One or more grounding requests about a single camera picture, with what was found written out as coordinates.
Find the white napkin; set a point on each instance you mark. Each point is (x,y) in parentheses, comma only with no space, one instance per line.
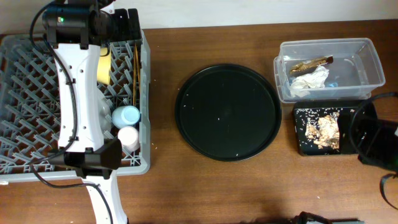
(314,80)

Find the round black tray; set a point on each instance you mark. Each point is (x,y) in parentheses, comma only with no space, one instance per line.
(228,112)

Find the food scraps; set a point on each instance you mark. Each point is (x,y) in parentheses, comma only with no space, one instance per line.
(324,131)

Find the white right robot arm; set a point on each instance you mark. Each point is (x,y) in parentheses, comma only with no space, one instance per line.
(378,143)

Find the wooden chopstick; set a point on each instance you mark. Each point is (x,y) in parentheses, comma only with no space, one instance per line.
(134,75)
(138,67)

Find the grey round plate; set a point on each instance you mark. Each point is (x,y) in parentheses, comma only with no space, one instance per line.
(104,112)

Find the grey dishwasher rack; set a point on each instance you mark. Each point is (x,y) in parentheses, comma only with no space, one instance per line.
(30,104)

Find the pink plastic cup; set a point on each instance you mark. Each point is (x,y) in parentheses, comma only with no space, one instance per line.
(129,138)

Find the blue plastic cup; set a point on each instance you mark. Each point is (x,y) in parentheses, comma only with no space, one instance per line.
(125,116)

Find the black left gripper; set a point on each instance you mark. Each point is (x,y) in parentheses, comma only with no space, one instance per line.
(124,18)

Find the gold snack wrapper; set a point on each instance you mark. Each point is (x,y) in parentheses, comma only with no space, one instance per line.
(310,64)

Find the black rectangular tray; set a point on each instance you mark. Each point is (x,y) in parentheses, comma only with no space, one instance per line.
(314,109)

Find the clear plastic bin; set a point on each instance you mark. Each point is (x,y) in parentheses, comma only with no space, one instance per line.
(355,72)

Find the yellow bowl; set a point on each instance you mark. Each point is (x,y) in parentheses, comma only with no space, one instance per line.
(104,66)

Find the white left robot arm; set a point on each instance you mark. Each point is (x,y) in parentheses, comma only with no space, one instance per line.
(75,32)

